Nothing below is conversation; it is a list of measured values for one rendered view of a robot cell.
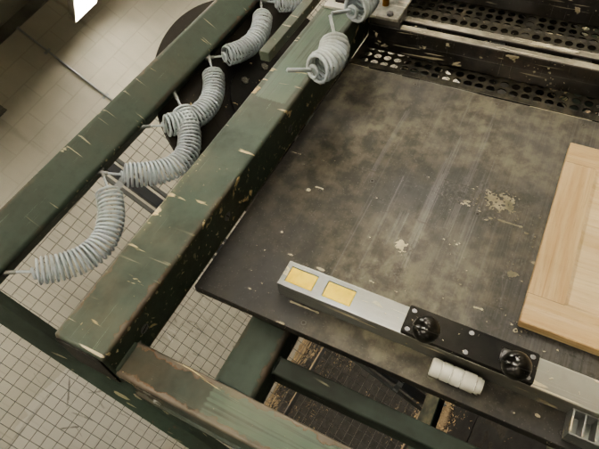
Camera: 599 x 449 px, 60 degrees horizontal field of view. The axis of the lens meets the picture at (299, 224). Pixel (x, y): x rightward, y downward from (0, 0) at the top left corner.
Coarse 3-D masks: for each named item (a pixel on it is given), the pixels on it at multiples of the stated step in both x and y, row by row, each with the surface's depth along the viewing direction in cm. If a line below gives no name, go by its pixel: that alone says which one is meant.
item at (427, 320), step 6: (420, 318) 70; (426, 318) 70; (432, 318) 70; (414, 324) 70; (420, 324) 69; (426, 324) 69; (432, 324) 69; (438, 324) 70; (414, 330) 70; (420, 330) 69; (426, 330) 69; (432, 330) 69; (438, 330) 69; (414, 336) 70; (420, 336) 69; (426, 336) 69; (432, 336) 69; (438, 336) 69; (426, 342) 70
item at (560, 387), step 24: (288, 264) 91; (288, 288) 88; (360, 288) 87; (336, 312) 86; (360, 312) 84; (384, 312) 84; (384, 336) 85; (408, 336) 81; (456, 360) 79; (504, 384) 78; (552, 384) 75; (576, 384) 74; (576, 408) 73
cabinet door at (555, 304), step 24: (576, 144) 105; (576, 168) 101; (576, 192) 97; (552, 216) 95; (576, 216) 94; (552, 240) 92; (576, 240) 91; (552, 264) 89; (576, 264) 89; (528, 288) 88; (552, 288) 86; (576, 288) 86; (528, 312) 84; (552, 312) 84; (576, 312) 83; (552, 336) 82; (576, 336) 81
